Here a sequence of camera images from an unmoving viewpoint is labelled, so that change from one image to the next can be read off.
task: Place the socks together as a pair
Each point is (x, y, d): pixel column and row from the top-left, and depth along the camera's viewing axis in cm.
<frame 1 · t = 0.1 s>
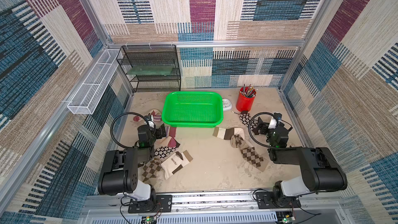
left hand: (156, 125, 94), fingers open
right hand: (268, 120, 92), fingers open
green plastic basket: (193, 109, 110), point 2 cm above the table
red pencil cup: (245, 98, 100), point 13 cm above the table
cream brown striped sock: (173, 164, 87), on the table
cream brown striped sock 2: (227, 134, 99), on the table
brown argyle sock: (249, 152, 89), point 3 cm above the table
brown argyle sock 2: (150, 170, 83), point 3 cm above the table
dark floral pattern sock: (245, 117, 104), point 2 cm above the table
dark floral sock: (163, 151, 91), on the table
pink purple striped sock: (156, 114, 106), point 3 cm above the table
pink purple striped sock 2: (170, 132, 99), on the table

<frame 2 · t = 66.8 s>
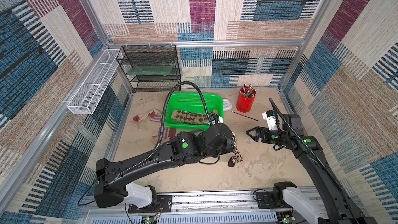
left hand: (239, 143, 60), fingers closed
right hand: (254, 136, 76), fingers open
brown argyle sock: (198, 114, 104), point 4 cm above the table
dark floral sock: (236, 156, 74), point 16 cm above the table
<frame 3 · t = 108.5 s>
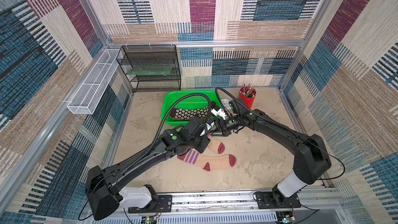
left hand: (206, 139, 75), fingers closed
right hand: (211, 134, 76), fingers open
pink purple striped sock: (216, 145, 93), on the table
pink purple striped sock 2: (208, 160, 87), on the table
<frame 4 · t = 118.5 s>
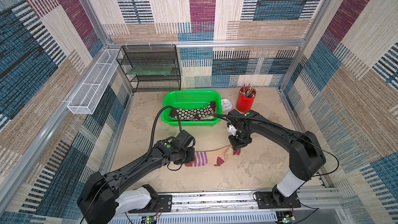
left hand: (195, 158, 79), fingers closed
right hand: (239, 149, 83), fingers closed
pink purple striped sock: (231, 150, 84), point 8 cm above the table
pink purple striped sock 2: (214, 157, 87), point 3 cm above the table
